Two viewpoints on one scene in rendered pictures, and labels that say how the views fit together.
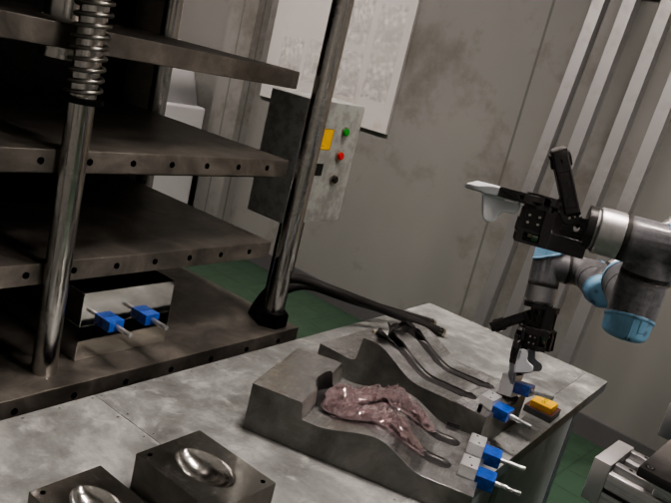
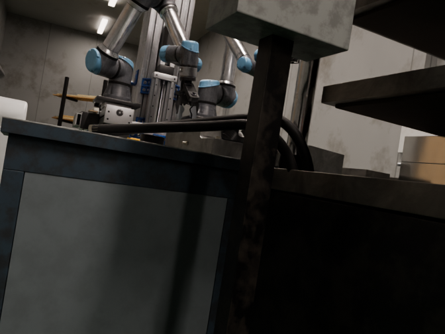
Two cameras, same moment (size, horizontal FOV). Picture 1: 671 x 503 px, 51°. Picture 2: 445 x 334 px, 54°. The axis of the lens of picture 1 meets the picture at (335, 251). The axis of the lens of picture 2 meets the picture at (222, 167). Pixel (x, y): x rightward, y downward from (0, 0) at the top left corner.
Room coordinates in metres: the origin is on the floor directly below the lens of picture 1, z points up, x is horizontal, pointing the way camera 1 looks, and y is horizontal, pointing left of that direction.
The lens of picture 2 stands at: (3.25, 0.60, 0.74)
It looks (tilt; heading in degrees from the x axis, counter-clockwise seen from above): 1 degrees up; 210
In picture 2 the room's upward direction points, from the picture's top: 9 degrees clockwise
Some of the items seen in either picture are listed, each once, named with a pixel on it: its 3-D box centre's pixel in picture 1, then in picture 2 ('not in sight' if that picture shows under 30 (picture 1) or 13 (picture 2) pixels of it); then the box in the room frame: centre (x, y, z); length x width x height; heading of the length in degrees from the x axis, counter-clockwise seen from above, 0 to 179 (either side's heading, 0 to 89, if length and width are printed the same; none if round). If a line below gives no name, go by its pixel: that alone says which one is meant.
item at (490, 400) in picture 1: (506, 413); not in sight; (1.58, -0.49, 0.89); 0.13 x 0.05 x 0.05; 56
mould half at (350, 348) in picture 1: (420, 369); (216, 142); (1.78, -0.30, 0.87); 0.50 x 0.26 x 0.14; 56
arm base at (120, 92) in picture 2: not in sight; (118, 92); (1.57, -1.08, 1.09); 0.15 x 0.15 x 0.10
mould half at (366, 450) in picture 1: (372, 423); (278, 158); (1.43, -0.17, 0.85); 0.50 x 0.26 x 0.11; 74
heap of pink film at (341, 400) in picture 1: (379, 406); not in sight; (1.44, -0.18, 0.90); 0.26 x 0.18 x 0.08; 74
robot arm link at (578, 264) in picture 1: (589, 274); (174, 55); (1.72, -0.62, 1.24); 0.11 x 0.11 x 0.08; 86
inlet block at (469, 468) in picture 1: (489, 481); not in sight; (1.31, -0.42, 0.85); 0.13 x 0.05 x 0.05; 74
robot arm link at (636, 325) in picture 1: (632, 301); not in sight; (1.13, -0.49, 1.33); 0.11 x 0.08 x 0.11; 168
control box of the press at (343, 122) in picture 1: (273, 305); (253, 182); (2.34, 0.17, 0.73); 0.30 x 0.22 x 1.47; 146
